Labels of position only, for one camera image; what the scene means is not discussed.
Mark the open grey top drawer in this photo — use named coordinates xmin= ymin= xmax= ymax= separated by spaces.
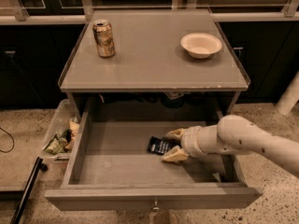
xmin=45 ymin=97 xmax=263 ymax=211

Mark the white railing frame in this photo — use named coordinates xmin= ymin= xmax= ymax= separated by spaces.
xmin=0 ymin=0 xmax=299 ymax=24

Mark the green snack bag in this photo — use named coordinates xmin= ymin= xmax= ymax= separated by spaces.
xmin=44 ymin=135 xmax=69 ymax=155

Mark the white paper bowl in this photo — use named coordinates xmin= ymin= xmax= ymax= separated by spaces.
xmin=180 ymin=33 xmax=222 ymax=59

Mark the clear plastic bin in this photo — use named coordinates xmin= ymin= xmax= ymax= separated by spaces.
xmin=40 ymin=99 xmax=79 ymax=161

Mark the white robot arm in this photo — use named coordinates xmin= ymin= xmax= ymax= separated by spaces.
xmin=162 ymin=115 xmax=299 ymax=177

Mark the blue rxbar wrapper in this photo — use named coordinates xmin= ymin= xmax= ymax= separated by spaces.
xmin=148 ymin=136 xmax=179 ymax=155

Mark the gold soda can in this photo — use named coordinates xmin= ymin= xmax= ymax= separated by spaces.
xmin=93 ymin=20 xmax=115 ymax=58

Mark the black cable on floor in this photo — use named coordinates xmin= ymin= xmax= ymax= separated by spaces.
xmin=0 ymin=126 xmax=16 ymax=154

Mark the drawer pull knob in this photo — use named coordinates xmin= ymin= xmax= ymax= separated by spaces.
xmin=151 ymin=201 xmax=161 ymax=212

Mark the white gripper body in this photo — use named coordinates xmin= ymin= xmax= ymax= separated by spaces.
xmin=180 ymin=126 xmax=204 ymax=158

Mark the grey drawer cabinet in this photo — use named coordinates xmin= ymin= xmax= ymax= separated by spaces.
xmin=57 ymin=8 xmax=251 ymax=123

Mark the black metal bar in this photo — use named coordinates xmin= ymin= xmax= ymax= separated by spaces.
xmin=10 ymin=157 xmax=48 ymax=224

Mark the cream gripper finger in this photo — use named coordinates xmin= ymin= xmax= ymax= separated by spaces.
xmin=162 ymin=146 xmax=189 ymax=162
xmin=164 ymin=128 xmax=186 ymax=141

